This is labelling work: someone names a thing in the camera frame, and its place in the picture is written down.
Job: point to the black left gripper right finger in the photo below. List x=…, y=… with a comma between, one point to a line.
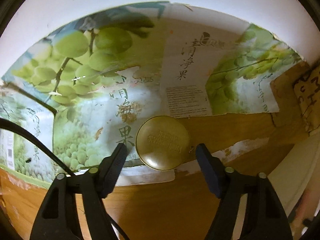
x=265, y=217

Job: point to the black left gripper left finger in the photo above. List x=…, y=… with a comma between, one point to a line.
x=58, y=218

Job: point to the large white plastic bin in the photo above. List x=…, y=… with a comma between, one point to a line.
x=292, y=175

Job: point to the lettered fabric bag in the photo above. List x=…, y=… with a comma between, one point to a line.
x=307, y=91

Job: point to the green grape printed cardboard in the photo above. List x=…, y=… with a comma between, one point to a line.
x=91, y=84

